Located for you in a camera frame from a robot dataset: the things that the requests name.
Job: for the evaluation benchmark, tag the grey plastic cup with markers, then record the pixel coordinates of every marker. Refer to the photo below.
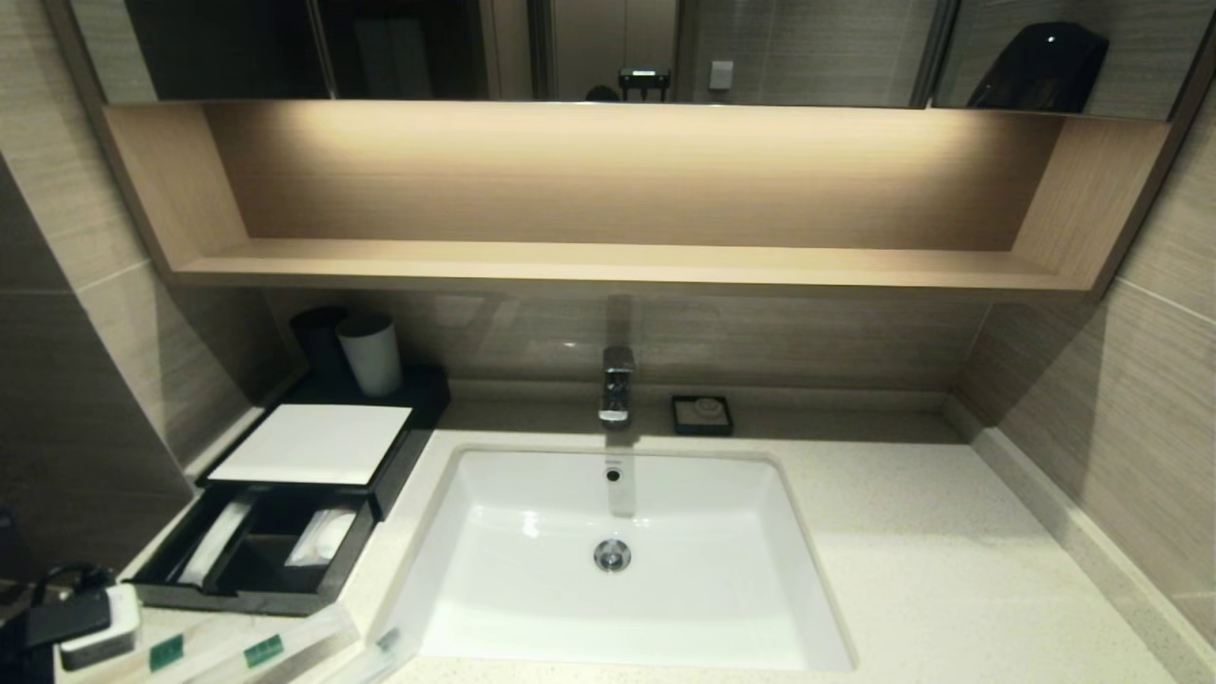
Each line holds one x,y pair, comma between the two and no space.
372,359

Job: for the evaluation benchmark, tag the black tray with white packets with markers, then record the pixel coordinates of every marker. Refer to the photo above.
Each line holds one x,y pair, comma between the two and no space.
294,589

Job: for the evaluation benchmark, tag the toothbrush with green label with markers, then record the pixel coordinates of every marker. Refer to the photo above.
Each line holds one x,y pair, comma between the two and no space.
263,651
166,653

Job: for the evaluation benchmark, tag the black amenity box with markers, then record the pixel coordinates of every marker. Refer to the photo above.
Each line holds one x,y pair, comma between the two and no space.
408,427

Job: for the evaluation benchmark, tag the white square plate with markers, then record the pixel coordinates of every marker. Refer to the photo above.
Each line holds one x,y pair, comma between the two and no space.
313,442

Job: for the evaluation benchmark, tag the chrome sink faucet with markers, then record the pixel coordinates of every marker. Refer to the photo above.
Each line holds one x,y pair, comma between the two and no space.
617,380

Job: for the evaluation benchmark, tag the black square soap dish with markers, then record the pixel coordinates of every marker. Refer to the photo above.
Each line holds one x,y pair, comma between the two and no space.
682,420

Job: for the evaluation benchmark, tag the round white soap bar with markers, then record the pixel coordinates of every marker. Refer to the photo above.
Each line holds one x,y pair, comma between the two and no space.
708,408

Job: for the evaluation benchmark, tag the chrome sink drain stopper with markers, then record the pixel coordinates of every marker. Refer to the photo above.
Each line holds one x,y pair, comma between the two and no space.
613,556

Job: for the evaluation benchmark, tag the white ceramic sink basin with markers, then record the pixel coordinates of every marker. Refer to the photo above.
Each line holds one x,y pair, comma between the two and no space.
532,589

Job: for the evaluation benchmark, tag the black tumbler cup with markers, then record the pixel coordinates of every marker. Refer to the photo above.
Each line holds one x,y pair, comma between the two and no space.
318,344

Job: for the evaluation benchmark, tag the small white wrapped packet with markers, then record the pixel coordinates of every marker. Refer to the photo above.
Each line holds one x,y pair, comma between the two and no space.
323,537

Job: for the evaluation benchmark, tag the small item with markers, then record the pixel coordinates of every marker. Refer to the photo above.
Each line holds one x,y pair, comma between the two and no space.
385,644

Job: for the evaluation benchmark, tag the long white sachet packet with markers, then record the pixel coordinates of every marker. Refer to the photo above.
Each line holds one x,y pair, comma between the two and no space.
218,540

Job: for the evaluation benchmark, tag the wooden wall shelf niche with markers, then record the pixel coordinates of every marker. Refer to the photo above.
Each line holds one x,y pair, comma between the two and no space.
617,266

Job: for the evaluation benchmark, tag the wall mirror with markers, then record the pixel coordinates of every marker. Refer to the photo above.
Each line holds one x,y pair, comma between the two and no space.
807,47

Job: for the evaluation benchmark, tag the black glossy wall dispenser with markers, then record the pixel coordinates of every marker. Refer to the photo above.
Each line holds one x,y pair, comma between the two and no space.
1037,68

